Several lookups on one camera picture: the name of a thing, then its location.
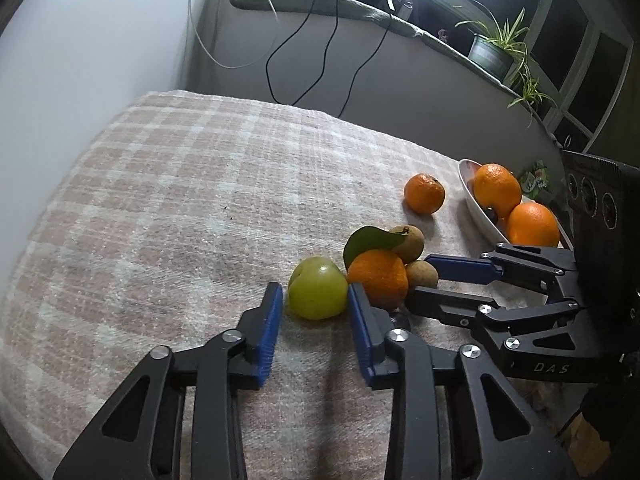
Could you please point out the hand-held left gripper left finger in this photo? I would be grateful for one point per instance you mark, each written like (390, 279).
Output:
(272, 330)

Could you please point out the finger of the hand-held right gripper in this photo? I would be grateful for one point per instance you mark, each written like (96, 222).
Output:
(445, 304)
(465, 268)

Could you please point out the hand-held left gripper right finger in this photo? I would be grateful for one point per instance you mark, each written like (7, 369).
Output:
(357, 330)

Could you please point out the brown kiwi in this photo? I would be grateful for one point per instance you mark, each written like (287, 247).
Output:
(412, 240)
(422, 274)

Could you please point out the mandarin with green leaf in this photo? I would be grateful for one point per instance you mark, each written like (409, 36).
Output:
(380, 282)

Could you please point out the green apple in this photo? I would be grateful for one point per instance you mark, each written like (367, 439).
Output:
(318, 287)

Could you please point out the floral rimmed plate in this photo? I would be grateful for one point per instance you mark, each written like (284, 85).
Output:
(474, 200)

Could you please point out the large orange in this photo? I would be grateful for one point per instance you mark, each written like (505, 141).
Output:
(497, 190)
(532, 225)

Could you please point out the green snack bag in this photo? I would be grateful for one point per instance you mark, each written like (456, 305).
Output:
(537, 180)

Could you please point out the checked pink tablecloth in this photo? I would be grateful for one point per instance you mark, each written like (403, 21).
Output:
(175, 210)

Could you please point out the potted spider plant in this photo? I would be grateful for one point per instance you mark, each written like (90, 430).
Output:
(490, 55)

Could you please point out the white window frame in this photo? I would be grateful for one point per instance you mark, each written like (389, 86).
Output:
(542, 10)

